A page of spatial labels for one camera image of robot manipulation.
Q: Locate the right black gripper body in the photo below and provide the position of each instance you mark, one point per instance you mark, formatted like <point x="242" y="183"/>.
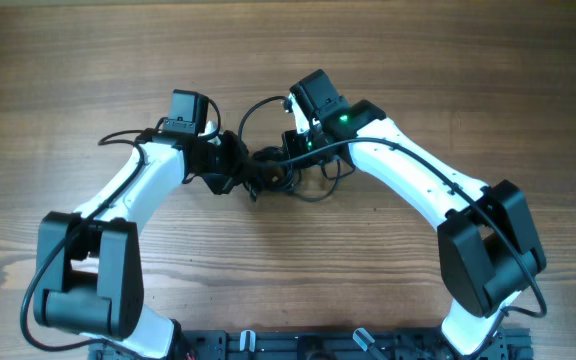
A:
<point x="303" y="149"/>

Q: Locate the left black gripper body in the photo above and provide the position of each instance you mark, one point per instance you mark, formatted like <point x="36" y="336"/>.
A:
<point x="223" y="164"/>

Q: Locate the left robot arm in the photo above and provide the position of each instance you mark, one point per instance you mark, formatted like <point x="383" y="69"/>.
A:
<point x="87" y="289"/>

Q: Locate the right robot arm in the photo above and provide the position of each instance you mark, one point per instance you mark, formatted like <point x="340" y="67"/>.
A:
<point x="489" y="248"/>

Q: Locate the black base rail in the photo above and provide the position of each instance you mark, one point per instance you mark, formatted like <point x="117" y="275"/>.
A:
<point x="313" y="345"/>

